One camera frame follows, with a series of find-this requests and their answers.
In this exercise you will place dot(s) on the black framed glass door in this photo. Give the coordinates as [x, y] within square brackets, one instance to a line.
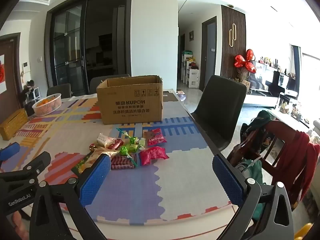
[67, 47]

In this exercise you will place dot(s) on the yellow plastic object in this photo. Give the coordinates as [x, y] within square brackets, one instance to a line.
[303, 232]

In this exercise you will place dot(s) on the television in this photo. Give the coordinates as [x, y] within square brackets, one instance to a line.
[262, 77]

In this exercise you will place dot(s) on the red and white wall picture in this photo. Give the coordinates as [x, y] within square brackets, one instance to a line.
[2, 75]

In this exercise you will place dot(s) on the white tv stand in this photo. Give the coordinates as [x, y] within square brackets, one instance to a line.
[260, 100]

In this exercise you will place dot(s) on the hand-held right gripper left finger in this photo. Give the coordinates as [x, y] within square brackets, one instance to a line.
[96, 177]

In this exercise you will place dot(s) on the red packet with brown picture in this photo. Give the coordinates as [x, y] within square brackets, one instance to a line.
[156, 138]

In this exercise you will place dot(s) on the dark grey dining chair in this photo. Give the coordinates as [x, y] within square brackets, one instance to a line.
[100, 80]
[58, 90]
[220, 105]

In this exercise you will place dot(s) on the orange fruit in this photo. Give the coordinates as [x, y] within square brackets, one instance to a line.
[45, 101]

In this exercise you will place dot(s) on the white wall intercom panel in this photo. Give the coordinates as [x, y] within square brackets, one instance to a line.
[25, 68]

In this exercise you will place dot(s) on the maroon checked snack packet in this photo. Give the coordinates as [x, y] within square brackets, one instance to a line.
[122, 162]

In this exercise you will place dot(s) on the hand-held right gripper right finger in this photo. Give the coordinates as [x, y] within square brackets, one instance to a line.
[228, 180]

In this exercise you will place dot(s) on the white storage shelf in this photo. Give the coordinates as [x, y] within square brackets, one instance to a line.
[191, 75]

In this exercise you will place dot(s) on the small red gold candy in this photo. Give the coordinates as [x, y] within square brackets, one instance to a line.
[93, 147]

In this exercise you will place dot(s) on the clear plastic bag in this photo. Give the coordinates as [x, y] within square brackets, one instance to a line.
[181, 95]

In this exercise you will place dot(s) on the person's left hand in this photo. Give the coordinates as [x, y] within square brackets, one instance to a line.
[20, 223]

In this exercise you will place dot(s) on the red garment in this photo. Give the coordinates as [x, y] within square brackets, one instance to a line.
[300, 160]

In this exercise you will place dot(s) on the pale green wrapped candy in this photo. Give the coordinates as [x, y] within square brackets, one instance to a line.
[141, 143]

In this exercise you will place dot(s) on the red ribbon bow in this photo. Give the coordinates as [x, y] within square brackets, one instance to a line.
[240, 61]

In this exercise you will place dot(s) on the green garment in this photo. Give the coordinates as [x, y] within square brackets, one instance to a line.
[252, 172]

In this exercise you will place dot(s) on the wooden chair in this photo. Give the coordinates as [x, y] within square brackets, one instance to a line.
[277, 130]

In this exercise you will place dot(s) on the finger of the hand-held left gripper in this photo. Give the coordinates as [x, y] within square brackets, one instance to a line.
[37, 166]
[10, 150]

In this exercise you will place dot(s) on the yellow woven box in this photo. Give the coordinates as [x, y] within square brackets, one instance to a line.
[12, 123]

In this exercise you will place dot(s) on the gold wall ornament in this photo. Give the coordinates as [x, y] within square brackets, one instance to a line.
[233, 35]

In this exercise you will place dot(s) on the red heart foil balloon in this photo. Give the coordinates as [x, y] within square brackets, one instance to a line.
[250, 54]
[250, 67]

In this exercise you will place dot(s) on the dark green cloth bag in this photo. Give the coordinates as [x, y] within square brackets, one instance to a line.
[261, 120]

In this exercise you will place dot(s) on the grey room door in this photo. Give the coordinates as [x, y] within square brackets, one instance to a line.
[209, 52]

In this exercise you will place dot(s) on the plain red snack packet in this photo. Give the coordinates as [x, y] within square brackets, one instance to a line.
[152, 155]

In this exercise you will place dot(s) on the black and white figure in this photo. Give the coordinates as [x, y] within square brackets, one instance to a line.
[30, 84]

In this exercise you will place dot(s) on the gold and green snack packet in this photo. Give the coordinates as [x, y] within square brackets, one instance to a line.
[86, 161]

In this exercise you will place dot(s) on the brown cardboard box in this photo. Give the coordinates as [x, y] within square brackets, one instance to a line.
[130, 102]

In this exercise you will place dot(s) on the dark red snack packet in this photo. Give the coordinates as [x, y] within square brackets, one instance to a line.
[115, 144]

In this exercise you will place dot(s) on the green lollipop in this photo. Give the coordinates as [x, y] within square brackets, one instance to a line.
[133, 140]
[124, 150]

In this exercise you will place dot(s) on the white cake packet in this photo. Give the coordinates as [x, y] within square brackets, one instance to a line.
[105, 140]

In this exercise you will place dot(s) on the small dark wall picture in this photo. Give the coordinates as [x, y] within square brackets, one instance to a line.
[191, 35]

